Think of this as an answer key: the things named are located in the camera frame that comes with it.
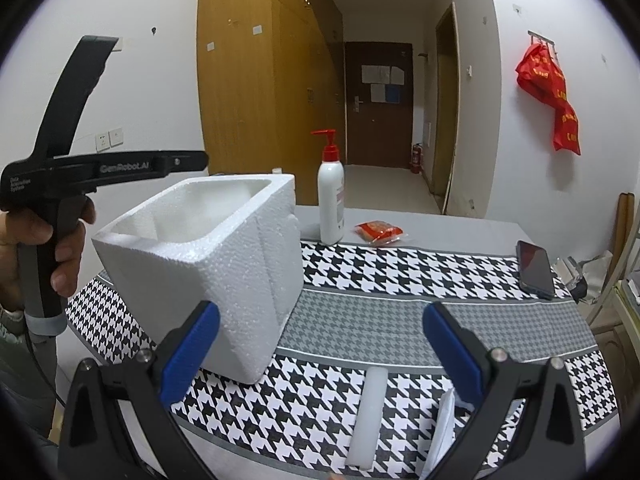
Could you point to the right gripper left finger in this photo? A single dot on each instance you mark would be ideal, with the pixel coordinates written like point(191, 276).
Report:
point(181, 353)

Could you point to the red snack packet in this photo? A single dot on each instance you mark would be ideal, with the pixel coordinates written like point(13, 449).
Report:
point(379, 233)

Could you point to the houndstooth table runner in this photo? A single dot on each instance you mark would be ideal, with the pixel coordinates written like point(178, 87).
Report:
point(361, 306)

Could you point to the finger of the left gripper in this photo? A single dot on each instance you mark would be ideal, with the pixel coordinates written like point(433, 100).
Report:
point(158, 164)

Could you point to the dark brown entry door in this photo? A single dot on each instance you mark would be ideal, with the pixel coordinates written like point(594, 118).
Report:
point(379, 99)

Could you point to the wall hook rack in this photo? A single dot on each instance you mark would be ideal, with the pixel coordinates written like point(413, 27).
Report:
point(536, 38)

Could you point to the side room door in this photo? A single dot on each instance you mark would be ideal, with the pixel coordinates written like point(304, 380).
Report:
point(447, 110)

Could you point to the left hand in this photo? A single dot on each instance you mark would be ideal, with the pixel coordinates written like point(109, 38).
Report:
point(25, 227)

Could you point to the red fire extinguisher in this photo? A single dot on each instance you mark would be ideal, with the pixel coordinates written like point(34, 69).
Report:
point(416, 158)

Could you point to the black smartphone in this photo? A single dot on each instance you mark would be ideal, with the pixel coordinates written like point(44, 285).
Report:
point(534, 270)

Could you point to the white styrofoam box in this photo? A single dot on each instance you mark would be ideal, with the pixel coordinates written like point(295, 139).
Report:
point(231, 240)

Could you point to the red pump lotion bottle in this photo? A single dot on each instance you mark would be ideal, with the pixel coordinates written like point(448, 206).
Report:
point(330, 184)

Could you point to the wooden wardrobe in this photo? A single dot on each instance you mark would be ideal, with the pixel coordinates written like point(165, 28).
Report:
point(270, 79)

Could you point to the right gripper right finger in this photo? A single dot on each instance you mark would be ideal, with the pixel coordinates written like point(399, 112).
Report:
point(464, 358)

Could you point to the white foam tube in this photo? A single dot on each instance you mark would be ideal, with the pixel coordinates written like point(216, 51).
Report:
point(362, 446)

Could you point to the wall socket pair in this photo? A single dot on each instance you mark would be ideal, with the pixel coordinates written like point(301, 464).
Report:
point(110, 139)

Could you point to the white blue face mask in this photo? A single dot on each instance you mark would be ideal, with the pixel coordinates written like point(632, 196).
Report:
point(443, 436)

